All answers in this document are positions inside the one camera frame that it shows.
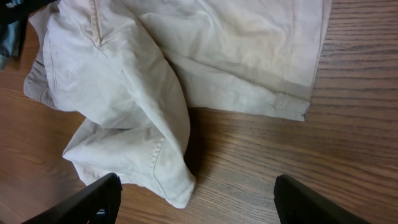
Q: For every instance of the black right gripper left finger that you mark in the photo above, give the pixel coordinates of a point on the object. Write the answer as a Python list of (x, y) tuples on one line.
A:
[(97, 203)]

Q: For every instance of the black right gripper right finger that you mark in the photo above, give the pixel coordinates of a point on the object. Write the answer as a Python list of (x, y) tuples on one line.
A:
[(298, 204)]

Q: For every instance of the beige khaki shorts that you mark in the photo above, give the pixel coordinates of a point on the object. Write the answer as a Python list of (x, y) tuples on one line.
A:
[(134, 68)]

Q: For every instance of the light blue t-shirt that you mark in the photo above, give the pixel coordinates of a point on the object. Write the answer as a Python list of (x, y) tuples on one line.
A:
[(10, 38)]

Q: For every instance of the black t-shirt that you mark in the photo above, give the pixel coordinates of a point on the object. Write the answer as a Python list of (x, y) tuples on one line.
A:
[(19, 10)]

